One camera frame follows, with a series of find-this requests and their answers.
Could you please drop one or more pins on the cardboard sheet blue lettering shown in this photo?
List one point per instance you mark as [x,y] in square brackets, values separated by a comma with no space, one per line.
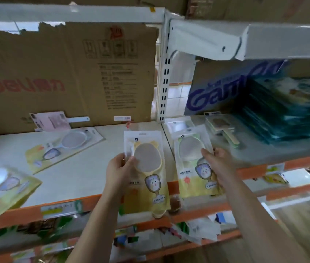
[212,90]

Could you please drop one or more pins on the yellow snack sachet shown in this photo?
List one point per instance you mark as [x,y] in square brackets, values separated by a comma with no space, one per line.
[275,179]

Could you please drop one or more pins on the yellow white price label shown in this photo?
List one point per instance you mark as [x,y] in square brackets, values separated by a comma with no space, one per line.
[275,168]
[61,209]

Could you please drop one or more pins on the yellow packaged hand mirror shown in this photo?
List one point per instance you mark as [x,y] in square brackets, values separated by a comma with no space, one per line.
[149,194]
[6,194]
[61,150]

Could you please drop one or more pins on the person's left hand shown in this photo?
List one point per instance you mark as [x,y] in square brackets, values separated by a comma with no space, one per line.
[119,178]

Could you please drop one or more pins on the brown cardboard sheet red print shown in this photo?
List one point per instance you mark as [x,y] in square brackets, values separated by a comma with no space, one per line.
[61,65]

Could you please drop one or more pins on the person's left forearm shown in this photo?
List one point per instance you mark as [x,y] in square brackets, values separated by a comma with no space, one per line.
[94,230]

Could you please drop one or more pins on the green frame packaged hand mirror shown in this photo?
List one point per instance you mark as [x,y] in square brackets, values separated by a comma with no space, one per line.
[190,186]

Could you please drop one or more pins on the brown cardboard box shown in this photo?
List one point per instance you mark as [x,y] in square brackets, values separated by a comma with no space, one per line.
[253,8]
[89,1]

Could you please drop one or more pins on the white barcode sticker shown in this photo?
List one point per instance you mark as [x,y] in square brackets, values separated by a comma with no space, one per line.
[122,118]

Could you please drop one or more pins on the person's right forearm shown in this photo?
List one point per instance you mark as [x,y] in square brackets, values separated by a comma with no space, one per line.
[259,224]

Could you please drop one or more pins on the pile of colourful cards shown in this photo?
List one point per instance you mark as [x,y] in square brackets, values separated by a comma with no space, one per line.
[126,239]

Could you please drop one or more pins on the person's right hand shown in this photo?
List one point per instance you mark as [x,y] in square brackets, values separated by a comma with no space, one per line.
[222,164]

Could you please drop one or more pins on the beige hand mirror brown print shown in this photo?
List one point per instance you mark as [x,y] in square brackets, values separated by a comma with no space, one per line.
[220,123]

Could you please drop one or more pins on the plain brown cardboard sheet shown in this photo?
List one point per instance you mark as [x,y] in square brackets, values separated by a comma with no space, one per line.
[308,69]

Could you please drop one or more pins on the pile of white paper cards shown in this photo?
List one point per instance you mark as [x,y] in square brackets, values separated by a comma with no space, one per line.
[198,230]

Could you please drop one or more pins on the brown plastic cup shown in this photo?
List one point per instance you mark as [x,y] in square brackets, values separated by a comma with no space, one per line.
[175,205]

